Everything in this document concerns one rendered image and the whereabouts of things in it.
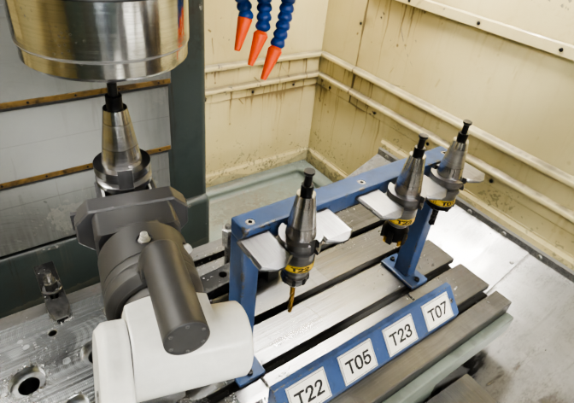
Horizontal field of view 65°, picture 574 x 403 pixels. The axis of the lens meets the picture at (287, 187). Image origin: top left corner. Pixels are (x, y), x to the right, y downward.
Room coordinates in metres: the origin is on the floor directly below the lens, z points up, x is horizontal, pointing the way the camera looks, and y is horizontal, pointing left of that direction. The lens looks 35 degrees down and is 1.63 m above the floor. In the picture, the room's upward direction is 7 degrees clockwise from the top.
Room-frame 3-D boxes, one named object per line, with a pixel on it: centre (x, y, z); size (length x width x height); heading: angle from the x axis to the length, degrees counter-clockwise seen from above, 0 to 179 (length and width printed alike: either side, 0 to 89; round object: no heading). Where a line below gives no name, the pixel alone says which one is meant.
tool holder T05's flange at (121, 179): (0.43, 0.19, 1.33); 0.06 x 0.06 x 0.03
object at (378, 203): (0.59, -0.15, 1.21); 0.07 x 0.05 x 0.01; 39
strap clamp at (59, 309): (0.52, 0.39, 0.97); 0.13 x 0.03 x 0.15; 39
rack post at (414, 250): (0.77, -0.29, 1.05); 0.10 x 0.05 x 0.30; 39
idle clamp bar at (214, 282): (0.66, 0.09, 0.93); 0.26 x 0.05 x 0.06; 134
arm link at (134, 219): (0.35, 0.15, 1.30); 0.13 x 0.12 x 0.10; 118
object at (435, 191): (0.66, -0.24, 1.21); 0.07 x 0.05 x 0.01; 39
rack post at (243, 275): (0.49, 0.05, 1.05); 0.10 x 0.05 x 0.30; 39
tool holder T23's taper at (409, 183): (0.62, -0.20, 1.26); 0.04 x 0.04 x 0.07
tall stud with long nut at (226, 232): (0.71, 0.11, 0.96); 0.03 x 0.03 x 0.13
